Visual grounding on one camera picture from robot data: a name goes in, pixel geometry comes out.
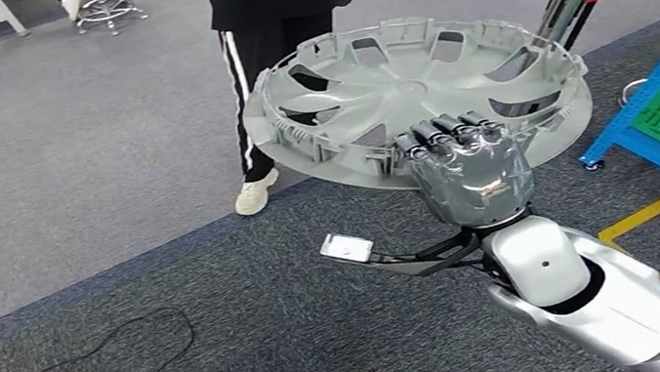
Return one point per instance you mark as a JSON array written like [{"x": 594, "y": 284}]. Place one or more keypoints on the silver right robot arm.
[{"x": 616, "y": 305}]

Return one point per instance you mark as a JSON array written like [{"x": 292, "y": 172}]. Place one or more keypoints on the chrome stanchion with mirror base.
[{"x": 562, "y": 12}]

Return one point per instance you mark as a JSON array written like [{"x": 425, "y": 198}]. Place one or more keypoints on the grey plastic wheel cover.
[{"x": 414, "y": 90}]

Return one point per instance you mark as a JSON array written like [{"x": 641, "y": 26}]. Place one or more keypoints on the chrome stool base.
[{"x": 111, "y": 11}]

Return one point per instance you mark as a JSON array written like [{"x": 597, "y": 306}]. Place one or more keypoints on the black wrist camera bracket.
[{"x": 426, "y": 258}]

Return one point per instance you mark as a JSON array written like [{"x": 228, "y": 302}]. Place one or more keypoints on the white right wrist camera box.
[{"x": 346, "y": 249}]

